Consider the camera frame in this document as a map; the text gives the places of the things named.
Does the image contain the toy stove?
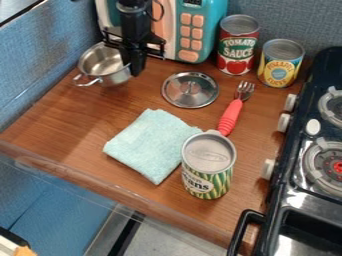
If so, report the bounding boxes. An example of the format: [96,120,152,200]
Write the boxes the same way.
[225,45,342,256]

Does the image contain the silver pot lid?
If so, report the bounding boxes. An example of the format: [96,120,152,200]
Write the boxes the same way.
[160,70,221,109]

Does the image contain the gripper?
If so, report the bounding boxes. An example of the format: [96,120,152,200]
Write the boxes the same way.
[100,10,167,78]

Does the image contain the red handled fork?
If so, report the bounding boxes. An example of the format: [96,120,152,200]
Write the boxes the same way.
[216,80,257,137]

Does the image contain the light blue cloth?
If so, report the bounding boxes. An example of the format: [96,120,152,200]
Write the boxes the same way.
[101,107,205,186]

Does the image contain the red tomato sauce can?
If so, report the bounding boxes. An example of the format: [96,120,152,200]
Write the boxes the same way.
[216,13,262,77]

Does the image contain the silver pot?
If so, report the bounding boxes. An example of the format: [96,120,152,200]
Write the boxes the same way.
[72,41,134,89]

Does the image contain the yellow pineapple can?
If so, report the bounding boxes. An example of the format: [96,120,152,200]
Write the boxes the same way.
[256,38,308,89]

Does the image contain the green beans can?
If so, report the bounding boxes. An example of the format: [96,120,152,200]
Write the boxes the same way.
[179,129,238,201]

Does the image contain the toy microwave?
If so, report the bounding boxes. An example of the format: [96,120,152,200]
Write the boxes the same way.
[93,0,230,65]

